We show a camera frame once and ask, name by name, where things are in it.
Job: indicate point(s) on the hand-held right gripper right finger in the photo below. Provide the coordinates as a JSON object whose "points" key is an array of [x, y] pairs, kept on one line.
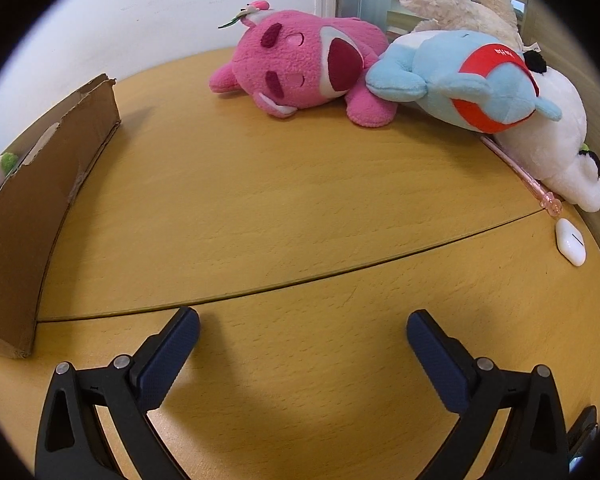
{"points": [[437, 360]]}

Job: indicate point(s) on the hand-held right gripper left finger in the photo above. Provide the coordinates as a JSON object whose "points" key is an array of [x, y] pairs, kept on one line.
{"points": [[167, 355]]}

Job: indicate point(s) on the brown cardboard box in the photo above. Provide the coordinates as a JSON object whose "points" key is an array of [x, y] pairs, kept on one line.
{"points": [[30, 210]]}

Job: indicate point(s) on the wooden desktop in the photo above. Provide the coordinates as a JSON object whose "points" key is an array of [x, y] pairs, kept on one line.
{"points": [[280, 210]]}

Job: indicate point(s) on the white earbuds case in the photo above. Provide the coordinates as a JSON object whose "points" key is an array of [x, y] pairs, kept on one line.
{"points": [[570, 242]]}

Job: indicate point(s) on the pink transparent pen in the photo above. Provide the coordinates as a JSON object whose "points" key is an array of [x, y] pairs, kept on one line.
{"points": [[525, 180]]}

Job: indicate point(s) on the white plush toy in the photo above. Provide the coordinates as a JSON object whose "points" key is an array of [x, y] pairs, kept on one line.
{"points": [[550, 135]]}

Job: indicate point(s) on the light blue plush toy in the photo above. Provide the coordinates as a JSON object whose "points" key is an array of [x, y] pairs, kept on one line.
{"points": [[440, 65]]}

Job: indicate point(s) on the pink bear plush toy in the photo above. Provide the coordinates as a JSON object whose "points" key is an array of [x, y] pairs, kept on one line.
{"points": [[290, 60]]}

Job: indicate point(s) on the cream fluffy plush toy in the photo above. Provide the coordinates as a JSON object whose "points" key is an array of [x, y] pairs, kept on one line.
{"points": [[480, 5]]}

